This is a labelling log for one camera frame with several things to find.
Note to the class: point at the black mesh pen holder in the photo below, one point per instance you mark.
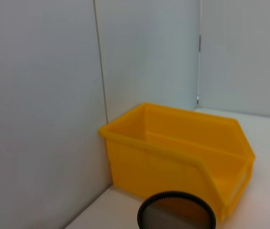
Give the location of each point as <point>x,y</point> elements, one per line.
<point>149,207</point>

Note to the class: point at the yellow plastic bin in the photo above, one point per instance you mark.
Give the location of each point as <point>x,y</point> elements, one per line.
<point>161,171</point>

